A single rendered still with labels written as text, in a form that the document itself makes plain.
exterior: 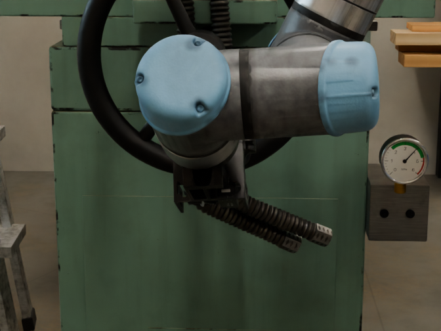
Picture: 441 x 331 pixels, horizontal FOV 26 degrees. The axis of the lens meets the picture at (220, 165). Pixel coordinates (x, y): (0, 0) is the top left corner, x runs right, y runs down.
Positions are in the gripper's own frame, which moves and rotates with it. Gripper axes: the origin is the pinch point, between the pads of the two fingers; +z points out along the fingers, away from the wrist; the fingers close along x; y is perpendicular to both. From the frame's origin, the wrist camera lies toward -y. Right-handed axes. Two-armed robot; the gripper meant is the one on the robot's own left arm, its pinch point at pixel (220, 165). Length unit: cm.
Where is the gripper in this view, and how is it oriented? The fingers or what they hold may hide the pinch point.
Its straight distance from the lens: 108.4
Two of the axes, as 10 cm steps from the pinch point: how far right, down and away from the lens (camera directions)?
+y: 0.4, 9.6, -2.6
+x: 10.0, -0.6, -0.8
